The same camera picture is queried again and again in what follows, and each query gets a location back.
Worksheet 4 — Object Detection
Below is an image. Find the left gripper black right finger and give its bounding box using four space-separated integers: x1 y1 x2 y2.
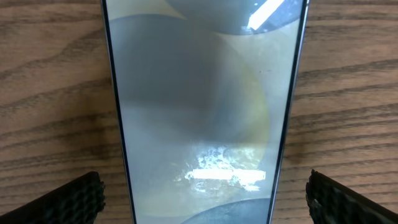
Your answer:
305 170 397 224

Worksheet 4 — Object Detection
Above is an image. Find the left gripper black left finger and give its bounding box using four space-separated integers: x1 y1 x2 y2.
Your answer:
1 171 105 224

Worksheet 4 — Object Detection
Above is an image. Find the black Galaxy smartphone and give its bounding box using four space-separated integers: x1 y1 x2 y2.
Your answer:
101 0 310 224

